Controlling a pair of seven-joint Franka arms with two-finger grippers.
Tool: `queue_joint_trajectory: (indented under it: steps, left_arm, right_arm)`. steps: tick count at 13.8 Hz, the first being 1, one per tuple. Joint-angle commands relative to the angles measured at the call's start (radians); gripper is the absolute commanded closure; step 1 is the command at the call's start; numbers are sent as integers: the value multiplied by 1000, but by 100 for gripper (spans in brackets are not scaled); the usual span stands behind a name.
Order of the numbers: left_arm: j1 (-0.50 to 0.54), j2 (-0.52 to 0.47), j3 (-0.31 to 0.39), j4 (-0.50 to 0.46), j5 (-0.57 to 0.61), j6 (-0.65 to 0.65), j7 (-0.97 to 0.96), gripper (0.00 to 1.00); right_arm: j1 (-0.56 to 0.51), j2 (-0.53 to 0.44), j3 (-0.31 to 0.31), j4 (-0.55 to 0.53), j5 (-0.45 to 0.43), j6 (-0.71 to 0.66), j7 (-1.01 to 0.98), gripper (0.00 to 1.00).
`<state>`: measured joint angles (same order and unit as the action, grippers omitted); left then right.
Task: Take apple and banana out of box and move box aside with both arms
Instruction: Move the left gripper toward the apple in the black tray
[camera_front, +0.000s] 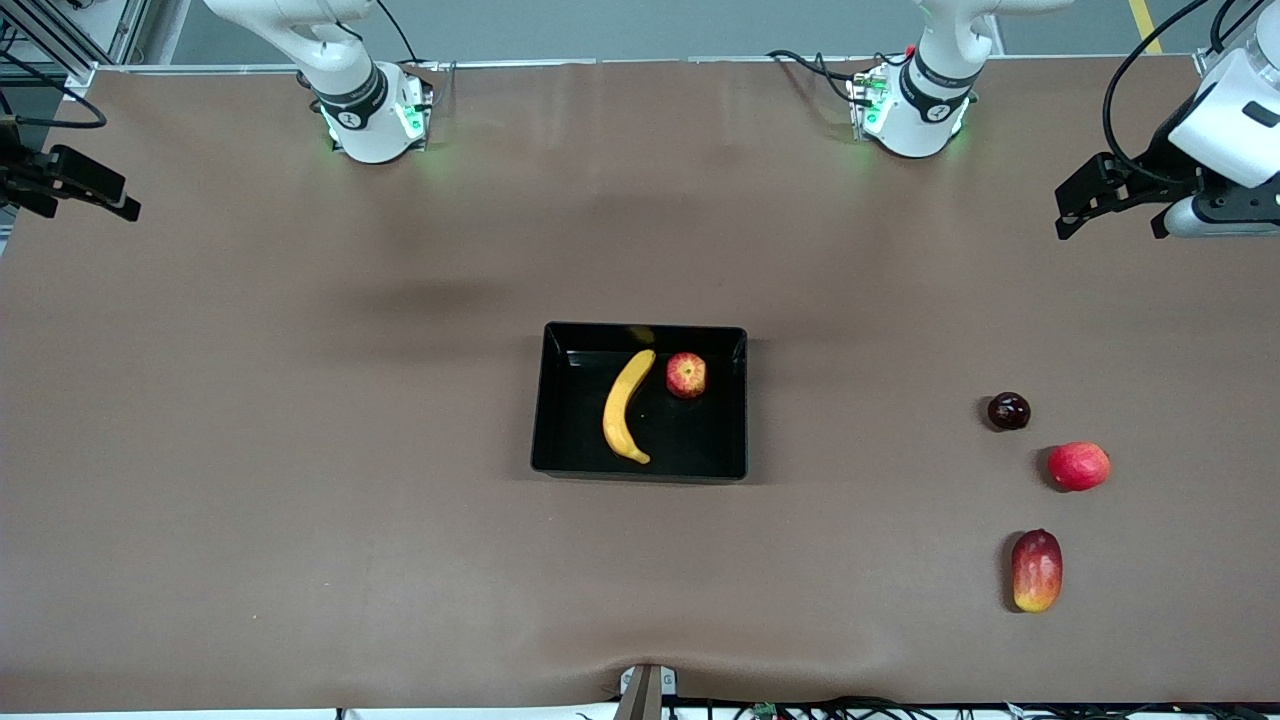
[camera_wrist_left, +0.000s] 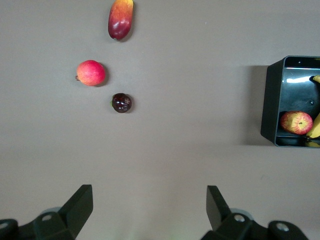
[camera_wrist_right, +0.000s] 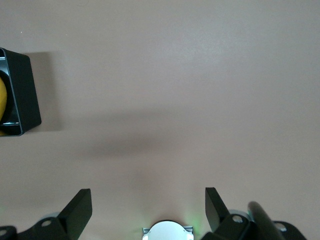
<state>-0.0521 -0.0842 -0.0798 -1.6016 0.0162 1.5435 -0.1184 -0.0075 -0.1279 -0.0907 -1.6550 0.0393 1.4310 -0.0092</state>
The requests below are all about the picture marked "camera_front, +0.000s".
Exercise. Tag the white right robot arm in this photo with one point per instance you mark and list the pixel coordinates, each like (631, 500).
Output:
(370, 130)

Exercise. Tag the black plastic tray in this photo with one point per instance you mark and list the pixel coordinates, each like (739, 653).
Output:
(700, 440)

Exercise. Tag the small red yellow apple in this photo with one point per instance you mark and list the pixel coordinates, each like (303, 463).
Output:
(686, 376)

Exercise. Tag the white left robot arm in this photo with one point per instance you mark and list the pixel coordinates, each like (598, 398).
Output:
(915, 125)

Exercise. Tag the aluminium frame profile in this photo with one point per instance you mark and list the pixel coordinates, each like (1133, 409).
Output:
(125, 30)

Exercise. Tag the yellow banana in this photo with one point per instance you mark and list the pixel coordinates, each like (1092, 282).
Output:
(618, 410)

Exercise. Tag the dark purple plum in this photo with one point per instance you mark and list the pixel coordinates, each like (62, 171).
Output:
(1008, 412)

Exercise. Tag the red yellow mango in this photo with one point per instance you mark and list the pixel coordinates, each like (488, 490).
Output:
(1037, 572)

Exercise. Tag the red round apple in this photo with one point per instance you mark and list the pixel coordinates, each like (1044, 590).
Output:
(1080, 467)

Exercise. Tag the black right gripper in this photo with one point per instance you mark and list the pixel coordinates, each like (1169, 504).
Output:
(22, 172)

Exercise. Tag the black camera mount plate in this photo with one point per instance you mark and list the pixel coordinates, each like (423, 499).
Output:
(1240, 205)

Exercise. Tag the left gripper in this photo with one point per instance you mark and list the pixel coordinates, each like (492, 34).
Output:
(1158, 163)

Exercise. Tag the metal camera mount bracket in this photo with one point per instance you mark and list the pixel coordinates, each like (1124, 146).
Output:
(640, 695)

